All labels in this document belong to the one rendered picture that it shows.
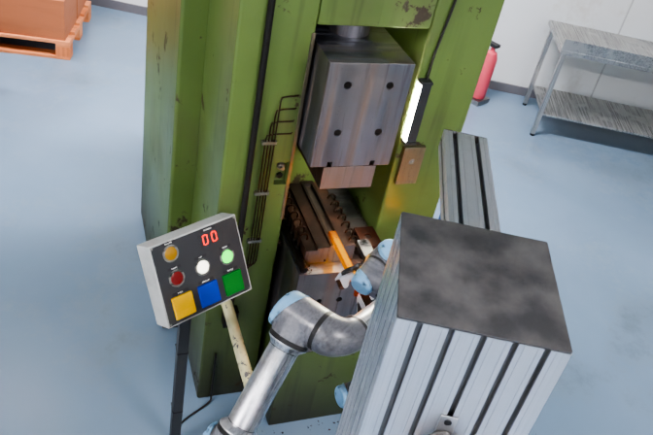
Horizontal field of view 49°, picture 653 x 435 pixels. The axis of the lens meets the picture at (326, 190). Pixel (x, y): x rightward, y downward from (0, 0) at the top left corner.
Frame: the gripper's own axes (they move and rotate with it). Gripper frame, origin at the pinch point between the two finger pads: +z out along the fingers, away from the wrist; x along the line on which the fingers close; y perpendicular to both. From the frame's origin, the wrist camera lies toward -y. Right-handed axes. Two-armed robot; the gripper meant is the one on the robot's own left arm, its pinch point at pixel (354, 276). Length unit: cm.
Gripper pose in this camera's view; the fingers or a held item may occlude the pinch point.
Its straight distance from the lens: 259.7
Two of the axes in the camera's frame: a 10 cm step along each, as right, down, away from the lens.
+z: -3.0, 4.1, 8.6
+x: 9.4, -0.4, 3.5
